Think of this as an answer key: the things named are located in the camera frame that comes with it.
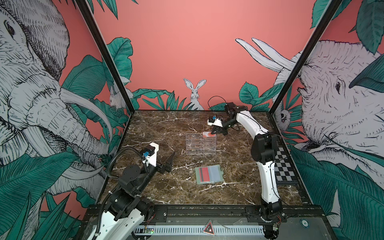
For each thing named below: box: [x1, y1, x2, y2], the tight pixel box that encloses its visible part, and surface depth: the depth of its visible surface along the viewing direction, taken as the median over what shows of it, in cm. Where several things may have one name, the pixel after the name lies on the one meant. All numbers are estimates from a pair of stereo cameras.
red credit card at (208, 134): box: [202, 131, 217, 138], surface depth 96 cm
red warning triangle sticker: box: [203, 219, 216, 235], surface depth 71 cm
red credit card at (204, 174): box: [199, 167, 211, 183], surface depth 89 cm
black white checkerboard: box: [274, 147, 298, 185], surface depth 88 cm
